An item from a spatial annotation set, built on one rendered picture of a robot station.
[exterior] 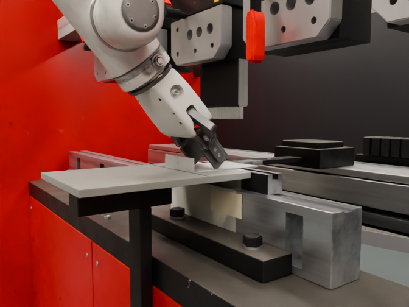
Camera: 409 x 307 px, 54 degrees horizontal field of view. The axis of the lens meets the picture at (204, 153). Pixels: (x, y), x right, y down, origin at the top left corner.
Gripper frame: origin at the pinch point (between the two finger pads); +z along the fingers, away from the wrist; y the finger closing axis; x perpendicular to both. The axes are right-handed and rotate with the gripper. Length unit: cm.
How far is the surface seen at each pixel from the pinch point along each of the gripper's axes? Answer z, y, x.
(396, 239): 247, 116, -147
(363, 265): 222, 112, -102
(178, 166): -1.9, 0.0, 5.0
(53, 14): -30, 86, -25
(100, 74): -12.7, 46.2, -11.0
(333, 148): 17.7, -4.7, -20.5
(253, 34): -14.5, -15.2, -8.1
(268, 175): 3.9, -11.7, -0.8
